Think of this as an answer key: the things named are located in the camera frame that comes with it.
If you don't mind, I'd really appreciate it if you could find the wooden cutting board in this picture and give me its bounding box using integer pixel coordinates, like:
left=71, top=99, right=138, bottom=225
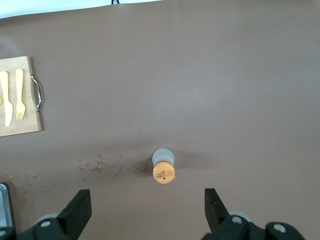
left=0, top=56, right=44, bottom=138

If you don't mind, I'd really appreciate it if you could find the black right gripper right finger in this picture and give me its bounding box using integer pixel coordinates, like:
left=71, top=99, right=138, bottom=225
left=202, top=187, right=266, bottom=240

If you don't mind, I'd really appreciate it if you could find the yellow plastic fork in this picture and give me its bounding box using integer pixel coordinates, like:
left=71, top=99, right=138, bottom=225
left=15, top=68, right=26, bottom=121

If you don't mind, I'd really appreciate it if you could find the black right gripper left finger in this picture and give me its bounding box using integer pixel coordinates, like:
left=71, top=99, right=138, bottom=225
left=14, top=189, right=92, bottom=240

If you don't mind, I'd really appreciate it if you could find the brown table mat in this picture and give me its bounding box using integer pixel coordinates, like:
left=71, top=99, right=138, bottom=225
left=0, top=0, right=320, bottom=240

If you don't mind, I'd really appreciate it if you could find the silver digital kitchen scale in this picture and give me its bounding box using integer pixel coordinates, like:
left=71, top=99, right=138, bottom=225
left=0, top=182, right=13, bottom=230

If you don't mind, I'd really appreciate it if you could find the yellow plastic knife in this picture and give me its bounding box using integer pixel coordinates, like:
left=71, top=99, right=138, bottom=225
left=0, top=70, right=14, bottom=128

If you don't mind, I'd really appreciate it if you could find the clear sauce bottle orange cap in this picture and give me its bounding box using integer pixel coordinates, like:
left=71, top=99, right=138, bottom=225
left=151, top=147, right=177, bottom=185

